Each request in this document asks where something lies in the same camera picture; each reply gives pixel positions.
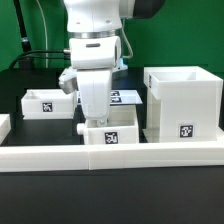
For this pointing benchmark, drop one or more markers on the gripper finger with metal tip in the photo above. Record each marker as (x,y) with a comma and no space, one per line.
(102,122)

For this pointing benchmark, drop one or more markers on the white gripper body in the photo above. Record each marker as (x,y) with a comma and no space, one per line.
(94,61)

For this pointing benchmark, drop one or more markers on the white front drawer box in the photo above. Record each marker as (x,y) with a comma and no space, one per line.
(122,128)

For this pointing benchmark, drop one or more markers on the white drawer box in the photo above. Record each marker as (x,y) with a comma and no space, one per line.
(122,128)
(48,104)

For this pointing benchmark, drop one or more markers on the white drawer cabinet housing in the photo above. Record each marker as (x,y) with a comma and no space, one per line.
(183,104)

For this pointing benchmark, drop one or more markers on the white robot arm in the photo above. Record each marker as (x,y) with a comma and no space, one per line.
(91,19)

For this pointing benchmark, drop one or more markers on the white rear drawer box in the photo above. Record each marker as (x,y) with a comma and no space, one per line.
(48,104)

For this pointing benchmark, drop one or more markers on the fiducial marker sheet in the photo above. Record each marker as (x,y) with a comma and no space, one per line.
(116,97)

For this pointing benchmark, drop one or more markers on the black pole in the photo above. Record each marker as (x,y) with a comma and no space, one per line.
(26,46)

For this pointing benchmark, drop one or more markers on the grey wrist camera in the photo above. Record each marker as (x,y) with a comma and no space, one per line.
(68,80)

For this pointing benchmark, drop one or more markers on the white fence wall frame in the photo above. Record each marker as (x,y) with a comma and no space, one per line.
(101,157)

